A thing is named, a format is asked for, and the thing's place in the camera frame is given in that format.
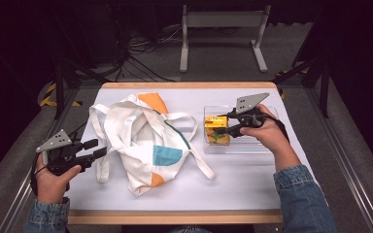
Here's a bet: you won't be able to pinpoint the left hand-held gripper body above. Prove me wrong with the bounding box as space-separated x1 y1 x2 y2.
35 129 90 178

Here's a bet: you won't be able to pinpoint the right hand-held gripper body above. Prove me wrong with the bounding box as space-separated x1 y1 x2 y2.
227 91 271 139

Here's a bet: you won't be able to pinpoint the yellow carton box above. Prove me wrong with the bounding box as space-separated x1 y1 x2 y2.
204 115 231 147

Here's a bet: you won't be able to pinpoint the clear plastic tray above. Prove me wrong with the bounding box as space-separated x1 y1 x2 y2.
202 104 280 155

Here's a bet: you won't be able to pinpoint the white patterned tote bag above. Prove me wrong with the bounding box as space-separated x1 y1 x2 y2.
88 91 216 197

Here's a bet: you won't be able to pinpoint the person's right hand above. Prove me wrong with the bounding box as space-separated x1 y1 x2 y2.
239 104 302 171

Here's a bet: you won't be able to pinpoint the person's left hand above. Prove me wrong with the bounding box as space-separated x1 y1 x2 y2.
33 161 83 205

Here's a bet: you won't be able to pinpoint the yellow black hazard tape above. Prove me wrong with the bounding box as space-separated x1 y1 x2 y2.
38 82 83 108

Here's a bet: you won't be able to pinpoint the black tripod stand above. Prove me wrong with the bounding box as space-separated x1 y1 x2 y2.
271 48 332 119
51 56 112 120

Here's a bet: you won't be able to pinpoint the white metal stand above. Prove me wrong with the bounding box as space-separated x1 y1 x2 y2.
179 4 270 74

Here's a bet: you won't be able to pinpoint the person's denim legs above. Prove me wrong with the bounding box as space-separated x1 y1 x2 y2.
168 225 216 233

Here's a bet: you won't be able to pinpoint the left hand-held gripper cable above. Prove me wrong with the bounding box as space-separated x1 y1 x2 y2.
29 151 48 197

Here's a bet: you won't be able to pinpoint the aluminium frame rail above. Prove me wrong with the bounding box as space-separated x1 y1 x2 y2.
0 87 81 233
304 86 373 233

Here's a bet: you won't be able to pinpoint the tangle of floor cables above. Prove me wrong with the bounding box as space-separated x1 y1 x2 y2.
109 23 185 83

